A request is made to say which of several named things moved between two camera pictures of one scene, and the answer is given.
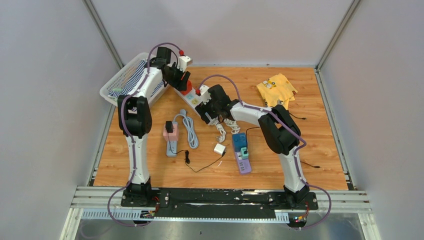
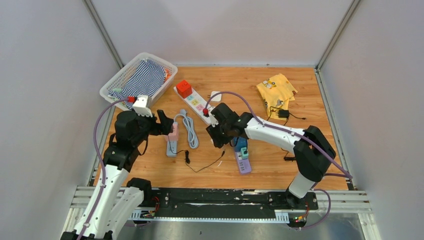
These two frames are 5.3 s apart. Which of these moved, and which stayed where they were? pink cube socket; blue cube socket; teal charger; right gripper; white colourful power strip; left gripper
Moved: left gripper; right gripper
Stayed: blue cube socket; teal charger; pink cube socket; white colourful power strip
